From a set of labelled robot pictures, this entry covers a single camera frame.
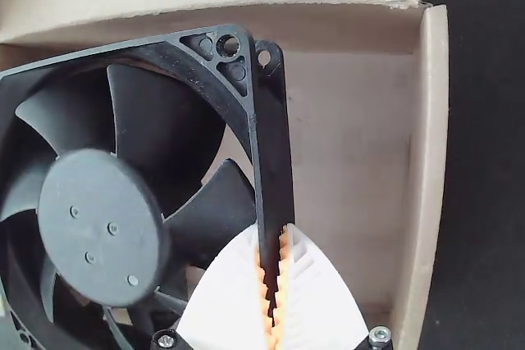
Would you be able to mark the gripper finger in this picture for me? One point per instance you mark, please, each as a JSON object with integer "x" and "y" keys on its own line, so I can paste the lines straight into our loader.
{"x": 225, "y": 305}
{"x": 320, "y": 305}

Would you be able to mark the black square fan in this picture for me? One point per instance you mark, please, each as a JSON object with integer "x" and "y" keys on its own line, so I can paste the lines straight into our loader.
{"x": 102, "y": 223}

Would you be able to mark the cardboard box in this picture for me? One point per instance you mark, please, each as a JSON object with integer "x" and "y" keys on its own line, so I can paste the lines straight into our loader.
{"x": 348, "y": 141}

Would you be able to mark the black mat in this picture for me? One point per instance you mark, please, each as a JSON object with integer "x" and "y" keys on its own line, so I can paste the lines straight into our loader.
{"x": 484, "y": 161}

